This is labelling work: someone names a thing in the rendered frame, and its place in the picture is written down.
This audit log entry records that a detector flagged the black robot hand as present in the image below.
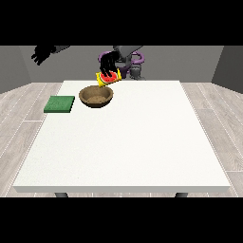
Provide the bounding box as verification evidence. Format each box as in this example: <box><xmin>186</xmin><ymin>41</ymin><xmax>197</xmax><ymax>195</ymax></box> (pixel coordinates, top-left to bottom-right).
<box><xmin>30</xmin><ymin>46</ymin><xmax>57</xmax><ymax>66</ymax></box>
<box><xmin>100</xmin><ymin>50</ymin><xmax>120</xmax><ymax>79</ymax></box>

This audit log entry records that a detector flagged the brown wooden bowl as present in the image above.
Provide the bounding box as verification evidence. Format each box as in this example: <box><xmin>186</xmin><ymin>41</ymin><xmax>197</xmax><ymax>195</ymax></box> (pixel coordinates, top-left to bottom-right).
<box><xmin>78</xmin><ymin>84</ymin><xmax>114</xmax><ymax>109</ymax></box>

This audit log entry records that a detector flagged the green square pad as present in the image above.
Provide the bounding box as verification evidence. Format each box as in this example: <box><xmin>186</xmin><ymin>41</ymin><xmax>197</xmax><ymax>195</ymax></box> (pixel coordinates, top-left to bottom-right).
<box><xmin>43</xmin><ymin>95</ymin><xmax>76</xmax><ymax>114</ymax></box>

